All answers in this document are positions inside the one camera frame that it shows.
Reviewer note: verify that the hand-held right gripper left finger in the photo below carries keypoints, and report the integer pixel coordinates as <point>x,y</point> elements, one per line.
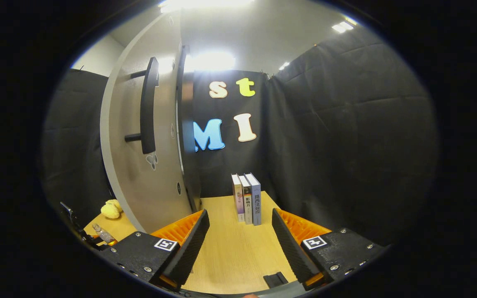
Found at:
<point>189,252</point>

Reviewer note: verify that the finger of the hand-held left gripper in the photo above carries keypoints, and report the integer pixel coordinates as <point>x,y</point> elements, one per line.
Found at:
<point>95,239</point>

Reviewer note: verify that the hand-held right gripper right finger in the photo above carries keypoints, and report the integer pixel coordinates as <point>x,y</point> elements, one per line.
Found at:
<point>292,252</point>

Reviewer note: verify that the clear bottle with red label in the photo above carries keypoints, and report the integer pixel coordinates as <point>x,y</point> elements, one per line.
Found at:
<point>104,234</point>

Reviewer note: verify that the light grey cabinet door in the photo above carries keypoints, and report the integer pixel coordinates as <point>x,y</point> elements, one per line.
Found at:
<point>126,178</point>

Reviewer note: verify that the cream plush toy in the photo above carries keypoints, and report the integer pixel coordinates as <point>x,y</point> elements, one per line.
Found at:
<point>110,210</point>

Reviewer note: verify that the blue-grey book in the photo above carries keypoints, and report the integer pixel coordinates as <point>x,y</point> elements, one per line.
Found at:
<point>256,198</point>

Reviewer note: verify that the white book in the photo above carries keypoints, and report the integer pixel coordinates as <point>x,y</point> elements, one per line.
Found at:
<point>247,203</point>

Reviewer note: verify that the black backdrop cloth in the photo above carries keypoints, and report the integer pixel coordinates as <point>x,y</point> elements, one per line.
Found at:
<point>346,145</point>

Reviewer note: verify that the ceiling light panel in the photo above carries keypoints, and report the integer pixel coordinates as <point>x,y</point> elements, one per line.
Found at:
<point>211,61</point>
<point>343,25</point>
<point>284,66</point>
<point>205,4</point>

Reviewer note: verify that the small black bracket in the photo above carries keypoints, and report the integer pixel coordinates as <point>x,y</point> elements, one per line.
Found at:
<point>275,280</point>

